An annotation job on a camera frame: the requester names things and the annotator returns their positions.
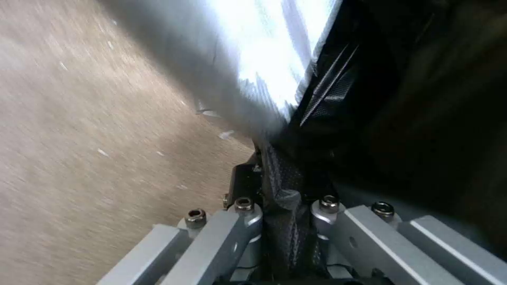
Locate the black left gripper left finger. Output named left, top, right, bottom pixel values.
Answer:
left=94, top=154, right=265, bottom=285

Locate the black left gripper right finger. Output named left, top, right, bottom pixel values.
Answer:
left=311, top=194, right=507, bottom=285

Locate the black plastic trash bag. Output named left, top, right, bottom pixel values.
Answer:
left=253, top=0, right=507, bottom=281

